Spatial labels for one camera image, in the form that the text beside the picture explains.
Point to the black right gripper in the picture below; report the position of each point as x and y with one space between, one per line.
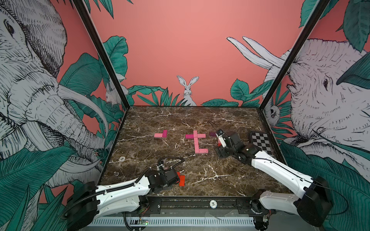
220 149

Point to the black front frame rail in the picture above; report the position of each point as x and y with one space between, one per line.
244 205

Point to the black right corner frame post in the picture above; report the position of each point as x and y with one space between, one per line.
314 17

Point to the black left corner frame post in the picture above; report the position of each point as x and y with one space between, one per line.
91 29

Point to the checkerboard calibration plate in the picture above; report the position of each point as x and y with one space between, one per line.
261 140

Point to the black corner frame post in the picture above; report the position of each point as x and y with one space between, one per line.
314 17
91 29

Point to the red row block left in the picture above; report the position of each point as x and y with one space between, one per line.
182 181

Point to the white slotted cable duct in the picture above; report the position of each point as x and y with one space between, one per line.
174 221

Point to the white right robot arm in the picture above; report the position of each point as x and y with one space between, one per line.
309 197

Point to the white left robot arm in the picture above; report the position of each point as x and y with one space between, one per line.
93 201

